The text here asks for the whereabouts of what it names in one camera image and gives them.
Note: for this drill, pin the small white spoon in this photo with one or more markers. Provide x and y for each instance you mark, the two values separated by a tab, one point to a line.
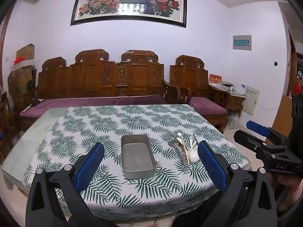
179	136

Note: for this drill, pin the long white spoon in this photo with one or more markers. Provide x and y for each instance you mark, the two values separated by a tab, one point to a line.
194	156

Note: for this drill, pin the fern leaf print tablecloth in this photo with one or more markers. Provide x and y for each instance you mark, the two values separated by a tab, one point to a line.
142	123

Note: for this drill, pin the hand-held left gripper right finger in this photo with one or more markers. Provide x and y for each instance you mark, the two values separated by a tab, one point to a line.
213	167

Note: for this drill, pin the wooden side table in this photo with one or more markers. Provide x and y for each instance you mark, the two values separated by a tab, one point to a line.
236	99

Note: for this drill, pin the wooden door frame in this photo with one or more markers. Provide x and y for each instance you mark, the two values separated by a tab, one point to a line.
292	71

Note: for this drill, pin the white flat box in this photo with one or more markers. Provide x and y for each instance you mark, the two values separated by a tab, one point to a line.
23	65

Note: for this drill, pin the white electrical cabinet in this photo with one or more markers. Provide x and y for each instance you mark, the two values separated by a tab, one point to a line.
251	101

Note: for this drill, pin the short purple seat cushion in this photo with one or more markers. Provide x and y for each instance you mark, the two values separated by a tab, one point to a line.
206	104

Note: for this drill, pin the carved wooden armchair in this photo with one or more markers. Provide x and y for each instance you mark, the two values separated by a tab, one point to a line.
189	75

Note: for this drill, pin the rectangular metal container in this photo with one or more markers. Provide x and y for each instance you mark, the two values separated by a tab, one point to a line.
137	156

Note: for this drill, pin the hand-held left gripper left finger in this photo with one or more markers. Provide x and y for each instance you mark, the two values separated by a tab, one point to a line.
91	165

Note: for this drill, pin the carved wooden sofa bench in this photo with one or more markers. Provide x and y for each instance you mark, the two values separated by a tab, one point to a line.
94	75

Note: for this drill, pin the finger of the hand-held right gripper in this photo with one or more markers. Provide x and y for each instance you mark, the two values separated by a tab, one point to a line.
256	127
243	138

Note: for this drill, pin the framed peacock flower painting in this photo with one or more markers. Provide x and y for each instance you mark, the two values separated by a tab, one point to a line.
127	2

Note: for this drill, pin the brown cardboard sheet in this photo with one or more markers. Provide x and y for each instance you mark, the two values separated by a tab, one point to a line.
283	115

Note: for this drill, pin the person's right hand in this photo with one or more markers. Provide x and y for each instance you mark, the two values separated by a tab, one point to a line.
292	190

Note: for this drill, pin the grey wall panel box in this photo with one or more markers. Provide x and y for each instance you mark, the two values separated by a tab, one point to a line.
242	42

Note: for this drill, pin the white plastic bag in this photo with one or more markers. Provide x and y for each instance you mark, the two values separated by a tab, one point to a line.
233	120

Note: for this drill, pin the large cardboard box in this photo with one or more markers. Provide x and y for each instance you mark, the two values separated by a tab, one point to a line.
22	82

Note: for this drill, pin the metal spoon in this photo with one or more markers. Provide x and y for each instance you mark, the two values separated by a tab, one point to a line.
171	144

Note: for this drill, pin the red sign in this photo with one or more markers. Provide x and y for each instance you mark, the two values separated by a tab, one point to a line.
215	78

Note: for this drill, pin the small cardboard box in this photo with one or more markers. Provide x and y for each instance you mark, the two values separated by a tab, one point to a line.
26	52

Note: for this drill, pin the long purple seat cushion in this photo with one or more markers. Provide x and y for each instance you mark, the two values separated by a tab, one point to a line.
94	100

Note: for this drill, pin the dark brown chopstick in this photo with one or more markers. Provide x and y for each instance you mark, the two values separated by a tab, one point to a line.
195	138

